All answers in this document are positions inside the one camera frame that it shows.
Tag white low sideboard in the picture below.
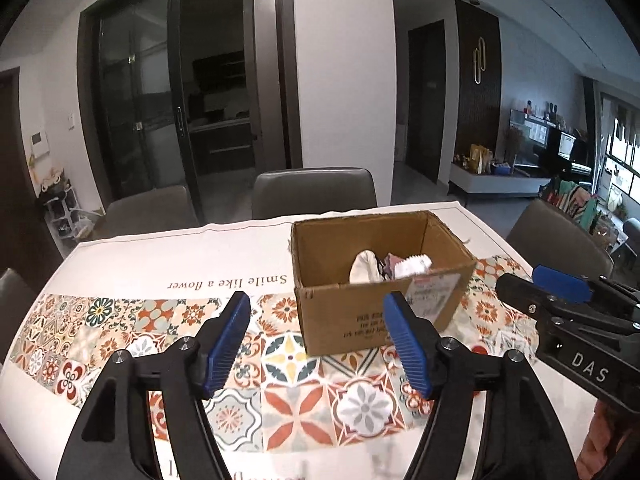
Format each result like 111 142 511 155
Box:
447 160 552 208

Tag pink towel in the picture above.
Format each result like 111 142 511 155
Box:
380 254 408 281

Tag yellow bags on sideboard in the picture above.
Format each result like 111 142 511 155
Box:
462 144 493 175

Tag dark wooden door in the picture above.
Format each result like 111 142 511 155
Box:
406 20 447 184

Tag white storage rack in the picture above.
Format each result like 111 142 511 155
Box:
36 170 96 252

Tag person's right forearm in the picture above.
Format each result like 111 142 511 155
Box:
577 400 626 480

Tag grey leather chair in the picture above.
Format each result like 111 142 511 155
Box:
0 268 47 362
92 185 202 241
251 167 378 221
505 198 616 282

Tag colourful hanging clothes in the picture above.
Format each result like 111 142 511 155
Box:
542 180 608 233

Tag patterned tile print tablecloth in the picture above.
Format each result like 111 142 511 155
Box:
0 200 601 480

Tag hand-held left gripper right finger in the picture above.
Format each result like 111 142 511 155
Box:
382 290 571 480

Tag dark glass sliding door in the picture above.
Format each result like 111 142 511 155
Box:
77 0 301 211

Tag white grey sock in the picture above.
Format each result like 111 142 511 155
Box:
393 255 433 279

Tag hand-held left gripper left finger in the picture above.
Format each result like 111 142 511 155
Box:
55 291 252 480

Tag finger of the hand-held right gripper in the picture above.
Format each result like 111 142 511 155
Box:
495 272 622 337
531 264 640 312

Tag cardboard box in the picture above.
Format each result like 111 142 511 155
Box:
290 210 478 357

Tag gold wall ornament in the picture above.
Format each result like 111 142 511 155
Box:
472 36 491 84

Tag cream white sock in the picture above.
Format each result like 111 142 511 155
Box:
348 249 384 285

